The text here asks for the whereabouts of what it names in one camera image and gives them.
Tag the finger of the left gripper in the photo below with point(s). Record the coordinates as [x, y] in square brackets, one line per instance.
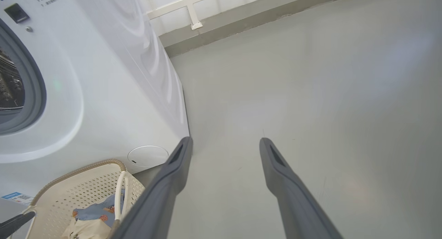
[13, 223]

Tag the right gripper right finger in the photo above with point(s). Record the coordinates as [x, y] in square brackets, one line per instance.
[293, 201]

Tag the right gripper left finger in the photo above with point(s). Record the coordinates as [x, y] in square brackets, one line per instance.
[159, 197]

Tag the blue bear-print garment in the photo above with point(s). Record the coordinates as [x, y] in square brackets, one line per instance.
[96, 209]

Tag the cream garment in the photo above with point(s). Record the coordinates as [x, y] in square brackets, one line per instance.
[86, 230]

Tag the cream perforated laundry basket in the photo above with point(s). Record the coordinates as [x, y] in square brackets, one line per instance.
[79, 190]

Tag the white front-load washing machine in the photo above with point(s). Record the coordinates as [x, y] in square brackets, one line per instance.
[114, 94]

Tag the grey rubber door gasket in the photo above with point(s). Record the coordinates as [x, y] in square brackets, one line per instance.
[34, 94]

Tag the blue energy label sticker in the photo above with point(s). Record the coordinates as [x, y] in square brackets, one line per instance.
[17, 198]

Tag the round white filter cover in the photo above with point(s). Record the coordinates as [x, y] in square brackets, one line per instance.
[148, 156]

